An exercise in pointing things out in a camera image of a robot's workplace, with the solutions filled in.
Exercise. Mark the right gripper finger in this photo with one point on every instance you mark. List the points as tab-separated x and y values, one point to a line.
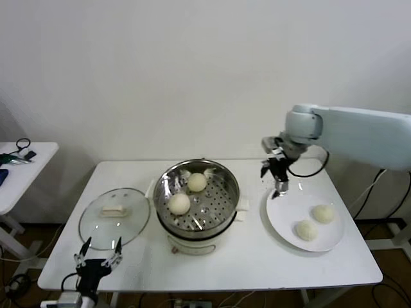
281	187
265	170

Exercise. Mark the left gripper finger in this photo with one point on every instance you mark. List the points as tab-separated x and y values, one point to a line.
117	251
83	250

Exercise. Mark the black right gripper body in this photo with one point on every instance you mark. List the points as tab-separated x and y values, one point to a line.
280	170

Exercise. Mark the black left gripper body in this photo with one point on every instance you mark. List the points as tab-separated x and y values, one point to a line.
93	271

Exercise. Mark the white steamed baozi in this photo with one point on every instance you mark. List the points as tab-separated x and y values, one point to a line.
196	182
306	230
323	214
178	203

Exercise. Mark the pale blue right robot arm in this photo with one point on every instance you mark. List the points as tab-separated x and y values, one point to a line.
353	131

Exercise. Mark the steel steamer basket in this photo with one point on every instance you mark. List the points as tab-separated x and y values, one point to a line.
221	179

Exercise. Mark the white round plate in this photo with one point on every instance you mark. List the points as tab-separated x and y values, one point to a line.
289	218

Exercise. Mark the white electric cooker base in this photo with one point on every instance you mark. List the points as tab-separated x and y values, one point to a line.
199	247

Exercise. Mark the white side table with tools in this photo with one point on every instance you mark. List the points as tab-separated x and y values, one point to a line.
29	179

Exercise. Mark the white power strip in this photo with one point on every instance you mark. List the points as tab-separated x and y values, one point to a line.
192	303

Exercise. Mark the small black device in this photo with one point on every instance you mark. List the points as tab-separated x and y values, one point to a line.
30	155

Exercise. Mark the blue case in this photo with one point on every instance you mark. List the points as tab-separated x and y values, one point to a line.
3	176

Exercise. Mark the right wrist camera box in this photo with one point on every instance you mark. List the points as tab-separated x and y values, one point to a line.
272	145

